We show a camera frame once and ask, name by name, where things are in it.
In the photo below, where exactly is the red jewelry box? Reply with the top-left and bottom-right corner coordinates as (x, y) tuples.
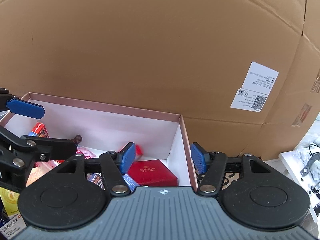
(128, 159), (178, 187)

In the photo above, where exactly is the patterned letter table mat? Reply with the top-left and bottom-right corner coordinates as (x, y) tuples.
(195, 170), (240, 191)

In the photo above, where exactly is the pink storage box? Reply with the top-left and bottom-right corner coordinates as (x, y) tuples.
(0, 91), (199, 190)

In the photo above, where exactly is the yellow medicine box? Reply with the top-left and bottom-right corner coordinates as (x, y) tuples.
(0, 187), (20, 219)

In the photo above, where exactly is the white shipping label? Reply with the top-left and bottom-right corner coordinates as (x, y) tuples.
(231, 61), (279, 113)

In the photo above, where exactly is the white side shelf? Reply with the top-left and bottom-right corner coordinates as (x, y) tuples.
(279, 131), (319, 223)

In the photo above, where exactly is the cardboard backdrop wall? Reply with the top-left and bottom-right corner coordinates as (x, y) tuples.
(1, 0), (319, 159)

